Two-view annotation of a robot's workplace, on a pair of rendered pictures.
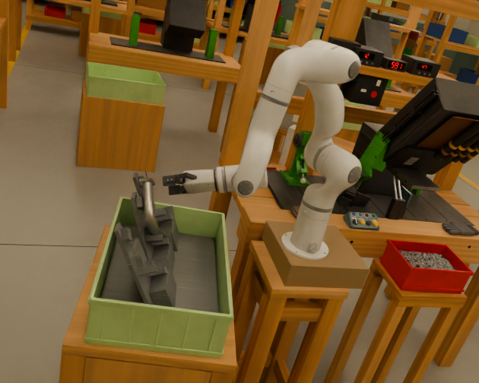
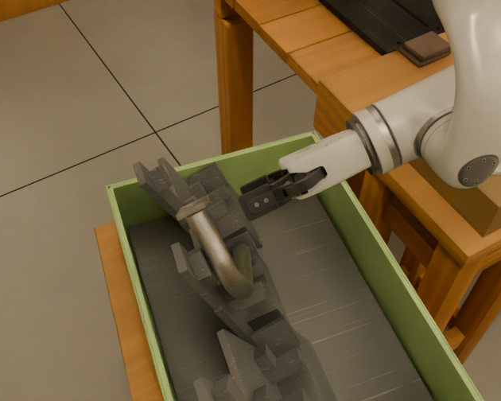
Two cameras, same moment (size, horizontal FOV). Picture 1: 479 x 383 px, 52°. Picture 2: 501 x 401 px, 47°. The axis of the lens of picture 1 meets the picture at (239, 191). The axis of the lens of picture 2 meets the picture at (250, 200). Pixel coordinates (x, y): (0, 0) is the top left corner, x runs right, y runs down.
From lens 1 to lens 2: 1.00 m
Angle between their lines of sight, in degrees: 26
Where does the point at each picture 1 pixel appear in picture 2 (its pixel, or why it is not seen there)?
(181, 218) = (237, 173)
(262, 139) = not seen: outside the picture
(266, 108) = not seen: outside the picture
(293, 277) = (499, 220)
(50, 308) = (45, 313)
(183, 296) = (337, 364)
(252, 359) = not seen: hidden behind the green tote
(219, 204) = (236, 57)
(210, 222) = not seen: hidden behind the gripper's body
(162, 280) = (301, 377)
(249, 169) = (490, 128)
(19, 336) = (25, 380)
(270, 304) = (460, 273)
